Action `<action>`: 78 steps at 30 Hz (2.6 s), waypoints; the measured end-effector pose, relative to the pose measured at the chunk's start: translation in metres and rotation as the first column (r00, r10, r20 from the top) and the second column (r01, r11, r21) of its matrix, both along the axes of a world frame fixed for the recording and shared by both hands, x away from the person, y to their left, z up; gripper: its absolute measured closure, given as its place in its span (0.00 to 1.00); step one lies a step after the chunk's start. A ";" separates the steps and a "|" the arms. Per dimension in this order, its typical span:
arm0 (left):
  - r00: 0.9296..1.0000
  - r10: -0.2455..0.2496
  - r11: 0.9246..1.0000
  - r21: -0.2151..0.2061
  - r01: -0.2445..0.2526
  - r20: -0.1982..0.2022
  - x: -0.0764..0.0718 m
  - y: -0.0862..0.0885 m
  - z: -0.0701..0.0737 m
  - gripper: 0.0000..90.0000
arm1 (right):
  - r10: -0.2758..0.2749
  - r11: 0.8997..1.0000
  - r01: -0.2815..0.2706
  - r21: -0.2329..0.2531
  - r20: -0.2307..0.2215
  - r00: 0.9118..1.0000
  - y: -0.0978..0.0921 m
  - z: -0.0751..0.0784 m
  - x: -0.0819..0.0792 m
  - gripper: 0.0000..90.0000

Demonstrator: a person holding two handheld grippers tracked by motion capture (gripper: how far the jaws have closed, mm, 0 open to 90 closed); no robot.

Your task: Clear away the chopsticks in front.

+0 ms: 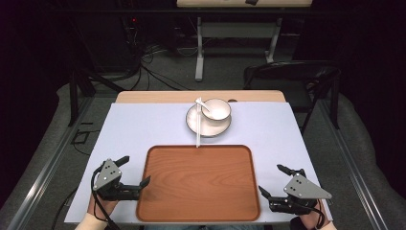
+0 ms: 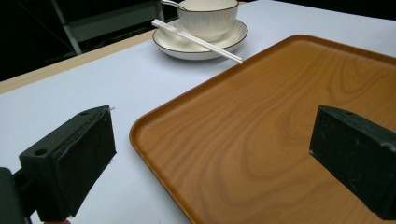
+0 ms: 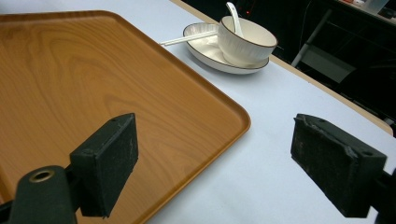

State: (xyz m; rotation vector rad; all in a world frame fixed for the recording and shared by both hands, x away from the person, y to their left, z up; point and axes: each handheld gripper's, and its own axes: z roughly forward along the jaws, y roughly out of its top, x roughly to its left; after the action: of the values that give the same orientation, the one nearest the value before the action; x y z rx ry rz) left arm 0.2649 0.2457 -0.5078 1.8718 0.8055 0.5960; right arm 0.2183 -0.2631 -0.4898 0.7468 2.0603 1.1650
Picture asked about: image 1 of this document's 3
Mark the white spoon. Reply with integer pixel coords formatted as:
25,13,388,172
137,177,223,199
194,97,212,113

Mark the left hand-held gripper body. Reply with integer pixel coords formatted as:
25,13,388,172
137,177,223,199
91,158,142,202

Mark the white bowl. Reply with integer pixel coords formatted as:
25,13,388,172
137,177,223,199
201,98,232,127

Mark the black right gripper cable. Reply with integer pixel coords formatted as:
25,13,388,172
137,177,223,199
310,199,327,230

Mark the dark equipment with red light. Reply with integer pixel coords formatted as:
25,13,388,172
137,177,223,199
123,12,145,42

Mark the black floor cable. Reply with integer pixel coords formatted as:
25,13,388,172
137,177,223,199
70,121,102,157

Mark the black chair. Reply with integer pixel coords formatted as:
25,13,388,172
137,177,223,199
243,60,342,135

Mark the white plate with dark rim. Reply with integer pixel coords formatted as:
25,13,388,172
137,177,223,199
185,102,234,139

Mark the black metal stand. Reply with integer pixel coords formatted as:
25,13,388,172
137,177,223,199
67,67,126,127

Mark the person's left hand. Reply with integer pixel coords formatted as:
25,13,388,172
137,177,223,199
87,193,119,221

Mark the person's right hand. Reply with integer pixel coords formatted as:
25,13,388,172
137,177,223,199
289,201,328,230

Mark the desk with white legs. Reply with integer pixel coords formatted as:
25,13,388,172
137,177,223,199
176,0,314,82

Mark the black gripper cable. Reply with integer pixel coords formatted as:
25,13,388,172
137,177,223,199
310,199,327,230
90,164,121,230

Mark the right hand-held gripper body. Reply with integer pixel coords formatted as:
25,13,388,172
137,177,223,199
267,173,333,216

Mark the white table mat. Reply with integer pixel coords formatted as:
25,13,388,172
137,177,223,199
64,102,333,225

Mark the brown wooden tray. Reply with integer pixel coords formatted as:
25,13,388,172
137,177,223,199
136,144,261,223

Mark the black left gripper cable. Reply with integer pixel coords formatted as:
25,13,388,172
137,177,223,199
90,164,121,230

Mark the bundle of floor cables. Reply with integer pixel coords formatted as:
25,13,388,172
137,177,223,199
125,41,195,93

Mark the metal floor rail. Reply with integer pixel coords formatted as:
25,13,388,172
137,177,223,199
5,95,95,230
318,98,390,230

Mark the white chopstick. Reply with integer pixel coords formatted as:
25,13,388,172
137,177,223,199
197,99,203,149
195,99,201,149

